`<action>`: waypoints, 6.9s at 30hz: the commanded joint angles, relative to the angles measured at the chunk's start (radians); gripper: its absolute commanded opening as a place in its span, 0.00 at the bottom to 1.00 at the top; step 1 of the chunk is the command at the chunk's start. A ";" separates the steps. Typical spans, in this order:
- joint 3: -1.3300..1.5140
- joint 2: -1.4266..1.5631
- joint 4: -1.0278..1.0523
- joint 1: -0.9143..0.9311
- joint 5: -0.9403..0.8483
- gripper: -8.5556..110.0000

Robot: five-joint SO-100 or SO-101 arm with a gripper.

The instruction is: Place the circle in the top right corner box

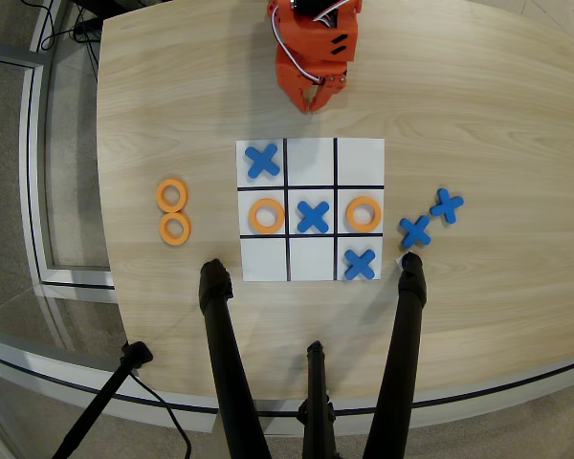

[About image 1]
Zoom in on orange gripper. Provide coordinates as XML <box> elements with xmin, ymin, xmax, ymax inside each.
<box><xmin>275</xmin><ymin>18</ymin><xmax>361</xmax><ymax>115</ymax></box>

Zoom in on orange foam ring piece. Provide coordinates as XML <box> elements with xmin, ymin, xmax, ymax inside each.
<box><xmin>345</xmin><ymin>195</ymin><xmax>384</xmax><ymax>234</ymax></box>
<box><xmin>155</xmin><ymin>178</ymin><xmax>190</xmax><ymax>213</ymax></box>
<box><xmin>248</xmin><ymin>197</ymin><xmax>287</xmax><ymax>235</ymax></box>
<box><xmin>158</xmin><ymin>211</ymin><xmax>193</xmax><ymax>247</ymax></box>

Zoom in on white tic-tac-toe grid sheet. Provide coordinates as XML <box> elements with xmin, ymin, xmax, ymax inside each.
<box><xmin>234</xmin><ymin>137</ymin><xmax>386</xmax><ymax>283</ymax></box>

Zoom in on blue foam cross piece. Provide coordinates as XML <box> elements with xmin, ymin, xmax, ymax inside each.
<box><xmin>343</xmin><ymin>248</ymin><xmax>378</xmax><ymax>282</ymax></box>
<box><xmin>296</xmin><ymin>200</ymin><xmax>331</xmax><ymax>235</ymax></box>
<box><xmin>429</xmin><ymin>187</ymin><xmax>466</xmax><ymax>225</ymax></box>
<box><xmin>398</xmin><ymin>214</ymin><xmax>433</xmax><ymax>250</ymax></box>
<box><xmin>244</xmin><ymin>144</ymin><xmax>282</xmax><ymax>181</ymax></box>

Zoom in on black tripod centre column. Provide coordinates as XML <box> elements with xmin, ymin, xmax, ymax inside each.
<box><xmin>296</xmin><ymin>339</ymin><xmax>339</xmax><ymax>459</ymax></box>

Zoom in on thin black tripod leg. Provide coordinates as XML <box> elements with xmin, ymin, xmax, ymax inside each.
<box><xmin>50</xmin><ymin>340</ymin><xmax>155</xmax><ymax>459</ymax></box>

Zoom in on white red gripper servo cable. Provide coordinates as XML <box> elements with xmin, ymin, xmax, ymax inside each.
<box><xmin>270</xmin><ymin>0</ymin><xmax>327</xmax><ymax>88</ymax></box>

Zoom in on black red arm servo cable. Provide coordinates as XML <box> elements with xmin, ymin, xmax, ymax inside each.
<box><xmin>314</xmin><ymin>0</ymin><xmax>351</xmax><ymax>26</ymax></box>

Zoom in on black floor cables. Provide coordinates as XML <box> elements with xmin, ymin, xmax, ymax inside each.
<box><xmin>31</xmin><ymin>0</ymin><xmax>101</xmax><ymax>73</ymax></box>

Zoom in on grey metal floor frame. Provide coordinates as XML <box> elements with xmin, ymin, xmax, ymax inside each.
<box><xmin>0</xmin><ymin>40</ymin><xmax>119</xmax><ymax>305</ymax></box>

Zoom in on black camera cable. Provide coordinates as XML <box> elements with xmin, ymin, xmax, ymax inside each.
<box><xmin>128</xmin><ymin>370</ymin><xmax>193</xmax><ymax>459</ymax></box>

